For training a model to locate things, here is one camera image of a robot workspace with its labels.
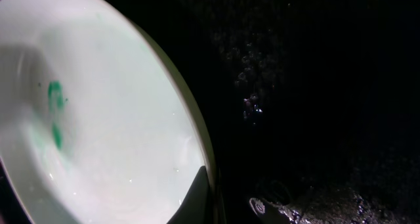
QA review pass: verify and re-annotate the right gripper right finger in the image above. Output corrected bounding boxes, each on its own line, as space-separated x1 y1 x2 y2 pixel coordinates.
248 198 302 224

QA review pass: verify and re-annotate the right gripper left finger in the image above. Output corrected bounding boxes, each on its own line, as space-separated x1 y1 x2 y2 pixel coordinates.
168 166 212 224

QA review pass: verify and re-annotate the mint green plate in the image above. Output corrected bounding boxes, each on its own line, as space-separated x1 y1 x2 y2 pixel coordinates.
1 0 217 223

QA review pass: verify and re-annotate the round black tray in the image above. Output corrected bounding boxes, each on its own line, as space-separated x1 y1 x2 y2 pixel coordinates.
1 0 419 223

